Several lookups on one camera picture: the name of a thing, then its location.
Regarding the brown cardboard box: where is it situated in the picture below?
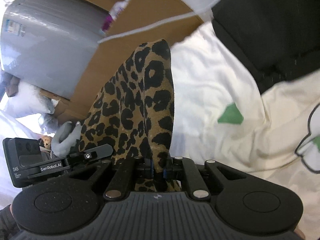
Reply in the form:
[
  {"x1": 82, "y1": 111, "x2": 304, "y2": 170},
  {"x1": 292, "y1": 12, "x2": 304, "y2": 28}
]
[{"x1": 41, "y1": 0, "x2": 203, "y2": 124}]

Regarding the grey plastic-wrapped appliance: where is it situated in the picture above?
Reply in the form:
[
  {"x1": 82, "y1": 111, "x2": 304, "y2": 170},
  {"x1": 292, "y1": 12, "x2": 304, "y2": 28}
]
[{"x1": 1, "y1": 0, "x2": 107, "y2": 99}]

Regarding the black folded garment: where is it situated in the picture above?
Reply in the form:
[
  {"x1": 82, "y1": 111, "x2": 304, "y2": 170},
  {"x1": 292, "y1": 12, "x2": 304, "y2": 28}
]
[{"x1": 212, "y1": 0, "x2": 319, "y2": 93}]

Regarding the leopard print garment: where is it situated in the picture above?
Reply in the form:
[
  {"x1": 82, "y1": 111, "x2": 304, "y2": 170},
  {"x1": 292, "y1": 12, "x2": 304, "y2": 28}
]
[{"x1": 79, "y1": 39, "x2": 181, "y2": 192}]

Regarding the white cartoon print bedsheet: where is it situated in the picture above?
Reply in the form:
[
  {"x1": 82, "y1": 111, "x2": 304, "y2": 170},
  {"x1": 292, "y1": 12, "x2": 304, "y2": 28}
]
[{"x1": 170, "y1": 22, "x2": 319, "y2": 239}]

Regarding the grey plush toy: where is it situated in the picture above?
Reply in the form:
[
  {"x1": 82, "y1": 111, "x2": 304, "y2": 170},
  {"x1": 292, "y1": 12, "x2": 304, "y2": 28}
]
[{"x1": 51, "y1": 121, "x2": 82, "y2": 157}]

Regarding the white pillow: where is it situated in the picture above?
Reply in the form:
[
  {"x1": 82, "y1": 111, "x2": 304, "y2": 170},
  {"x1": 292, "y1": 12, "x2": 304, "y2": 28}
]
[{"x1": 1, "y1": 81, "x2": 55, "y2": 118}]

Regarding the purple white plastic bag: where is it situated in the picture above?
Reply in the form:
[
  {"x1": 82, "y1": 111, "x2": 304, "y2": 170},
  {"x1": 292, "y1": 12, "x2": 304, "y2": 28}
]
[{"x1": 100, "y1": 0, "x2": 130, "y2": 34}]

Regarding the white cable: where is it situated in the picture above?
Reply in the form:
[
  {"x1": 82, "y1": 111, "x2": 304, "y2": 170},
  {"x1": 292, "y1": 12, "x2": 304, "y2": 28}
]
[{"x1": 97, "y1": 0, "x2": 234, "y2": 45}]

